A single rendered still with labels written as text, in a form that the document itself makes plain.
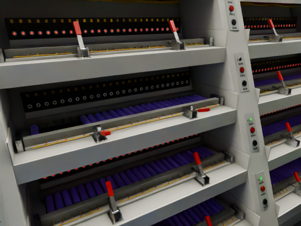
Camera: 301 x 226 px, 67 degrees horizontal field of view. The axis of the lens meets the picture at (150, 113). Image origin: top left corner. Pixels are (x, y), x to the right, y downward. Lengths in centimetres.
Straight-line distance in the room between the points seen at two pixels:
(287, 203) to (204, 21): 71
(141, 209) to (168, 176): 13
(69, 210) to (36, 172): 14
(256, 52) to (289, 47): 18
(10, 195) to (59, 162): 10
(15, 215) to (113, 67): 37
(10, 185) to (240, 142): 62
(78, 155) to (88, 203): 14
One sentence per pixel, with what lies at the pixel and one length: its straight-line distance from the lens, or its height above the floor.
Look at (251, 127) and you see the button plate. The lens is 79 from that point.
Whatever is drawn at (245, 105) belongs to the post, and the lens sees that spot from 78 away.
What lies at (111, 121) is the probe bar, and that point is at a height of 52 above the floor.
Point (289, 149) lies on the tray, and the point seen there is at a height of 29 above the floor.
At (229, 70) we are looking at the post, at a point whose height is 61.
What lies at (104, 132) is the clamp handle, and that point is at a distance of 47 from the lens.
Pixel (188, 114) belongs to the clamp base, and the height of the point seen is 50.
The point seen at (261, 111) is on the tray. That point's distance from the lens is 85.
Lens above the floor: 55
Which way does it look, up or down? 2 degrees down
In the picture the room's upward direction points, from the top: 11 degrees counter-clockwise
